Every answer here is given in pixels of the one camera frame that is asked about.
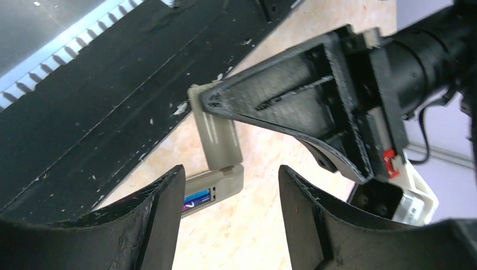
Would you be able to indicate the grey white remote control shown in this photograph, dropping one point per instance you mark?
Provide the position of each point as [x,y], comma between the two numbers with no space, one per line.
[223,183]

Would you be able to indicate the purple AAA battery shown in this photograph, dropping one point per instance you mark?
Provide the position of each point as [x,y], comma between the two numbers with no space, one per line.
[195,204]

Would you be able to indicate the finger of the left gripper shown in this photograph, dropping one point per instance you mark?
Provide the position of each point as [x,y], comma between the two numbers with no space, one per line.
[306,92]

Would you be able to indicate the blue AAA battery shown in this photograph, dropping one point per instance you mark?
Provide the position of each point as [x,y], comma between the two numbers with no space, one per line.
[203,193]

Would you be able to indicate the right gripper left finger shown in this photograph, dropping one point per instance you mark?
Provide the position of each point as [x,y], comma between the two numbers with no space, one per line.
[139,231]

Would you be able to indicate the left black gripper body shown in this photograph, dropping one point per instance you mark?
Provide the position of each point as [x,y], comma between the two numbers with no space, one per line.
[378,111]

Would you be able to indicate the grey remote battery cover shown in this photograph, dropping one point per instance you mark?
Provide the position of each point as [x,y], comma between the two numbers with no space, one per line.
[218,135]

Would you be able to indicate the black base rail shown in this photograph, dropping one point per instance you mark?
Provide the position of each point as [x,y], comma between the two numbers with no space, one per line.
[87,118]

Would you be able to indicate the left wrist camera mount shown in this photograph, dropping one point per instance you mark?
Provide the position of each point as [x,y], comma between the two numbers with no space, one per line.
[405,197]

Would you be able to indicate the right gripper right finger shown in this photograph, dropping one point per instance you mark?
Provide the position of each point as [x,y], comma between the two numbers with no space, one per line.
[324,232]

